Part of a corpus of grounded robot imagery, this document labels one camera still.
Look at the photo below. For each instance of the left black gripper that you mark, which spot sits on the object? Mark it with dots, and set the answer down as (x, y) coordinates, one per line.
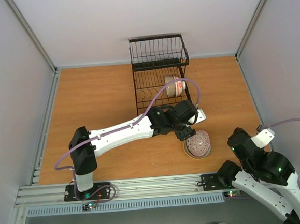
(181, 136)

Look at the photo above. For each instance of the red dotted upturned bowl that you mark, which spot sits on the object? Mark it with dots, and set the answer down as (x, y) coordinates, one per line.
(200, 135)

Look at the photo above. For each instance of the orange floral patterned bowl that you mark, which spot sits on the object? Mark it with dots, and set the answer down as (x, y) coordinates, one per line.
(180, 86)

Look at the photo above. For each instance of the black wire dish rack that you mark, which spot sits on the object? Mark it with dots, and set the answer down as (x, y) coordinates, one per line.
(153, 58)

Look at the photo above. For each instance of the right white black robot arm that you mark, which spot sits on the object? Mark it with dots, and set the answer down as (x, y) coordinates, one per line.
(268, 177)

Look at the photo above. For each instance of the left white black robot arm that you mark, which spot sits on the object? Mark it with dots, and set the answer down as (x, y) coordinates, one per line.
(86, 146)

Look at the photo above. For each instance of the yellow dotted bowl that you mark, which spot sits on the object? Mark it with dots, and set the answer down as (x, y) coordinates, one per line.
(197, 149)

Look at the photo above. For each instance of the right small circuit board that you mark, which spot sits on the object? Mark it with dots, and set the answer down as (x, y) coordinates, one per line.
(232, 193)

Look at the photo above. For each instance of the small circuit board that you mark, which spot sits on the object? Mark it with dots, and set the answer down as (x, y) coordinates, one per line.
(232, 193)
(89, 206)

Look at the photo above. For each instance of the left small circuit board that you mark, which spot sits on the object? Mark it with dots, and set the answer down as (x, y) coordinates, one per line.
(89, 206)

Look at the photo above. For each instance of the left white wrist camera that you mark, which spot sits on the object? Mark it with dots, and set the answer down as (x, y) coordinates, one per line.
(200, 117)

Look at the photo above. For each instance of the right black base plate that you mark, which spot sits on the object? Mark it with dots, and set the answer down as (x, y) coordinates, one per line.
(210, 182)

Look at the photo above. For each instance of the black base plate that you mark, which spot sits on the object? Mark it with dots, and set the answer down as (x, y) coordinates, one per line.
(99, 190)
(210, 182)

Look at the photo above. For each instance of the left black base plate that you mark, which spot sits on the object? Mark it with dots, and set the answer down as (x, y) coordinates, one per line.
(99, 190)

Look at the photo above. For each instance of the aluminium frame rail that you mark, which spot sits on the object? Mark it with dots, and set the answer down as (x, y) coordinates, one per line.
(136, 188)

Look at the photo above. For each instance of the grey slotted cable duct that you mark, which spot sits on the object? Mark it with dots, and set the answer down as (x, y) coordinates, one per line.
(127, 205)

